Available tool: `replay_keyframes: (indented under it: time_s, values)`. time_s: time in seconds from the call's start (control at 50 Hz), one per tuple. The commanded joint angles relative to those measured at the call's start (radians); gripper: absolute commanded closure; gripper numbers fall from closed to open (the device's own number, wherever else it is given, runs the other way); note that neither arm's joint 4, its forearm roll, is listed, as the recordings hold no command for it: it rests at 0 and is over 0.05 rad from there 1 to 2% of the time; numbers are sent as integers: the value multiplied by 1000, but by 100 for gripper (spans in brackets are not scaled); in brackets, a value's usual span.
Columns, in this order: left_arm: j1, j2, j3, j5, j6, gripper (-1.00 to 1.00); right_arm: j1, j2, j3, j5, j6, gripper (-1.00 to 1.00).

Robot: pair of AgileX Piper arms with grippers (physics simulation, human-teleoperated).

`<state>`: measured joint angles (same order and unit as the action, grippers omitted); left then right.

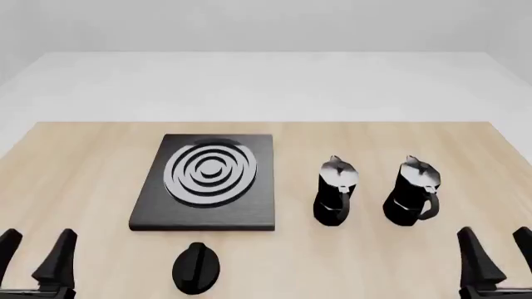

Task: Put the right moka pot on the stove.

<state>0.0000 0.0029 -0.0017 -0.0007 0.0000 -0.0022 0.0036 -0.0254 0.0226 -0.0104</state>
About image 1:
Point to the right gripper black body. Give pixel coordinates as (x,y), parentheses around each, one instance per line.
(494,294)

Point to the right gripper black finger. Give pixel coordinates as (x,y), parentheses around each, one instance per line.
(480,264)
(524,246)

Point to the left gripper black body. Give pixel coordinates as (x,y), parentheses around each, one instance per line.
(41,294)

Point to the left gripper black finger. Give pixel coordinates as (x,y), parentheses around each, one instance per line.
(58,264)
(7,249)

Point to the black moka pot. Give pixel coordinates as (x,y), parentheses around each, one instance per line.
(409,199)
(332,199)

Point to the round black stove knob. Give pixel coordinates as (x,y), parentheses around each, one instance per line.
(195,271)

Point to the flat black stove plate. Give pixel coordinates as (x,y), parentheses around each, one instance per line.
(208,215)

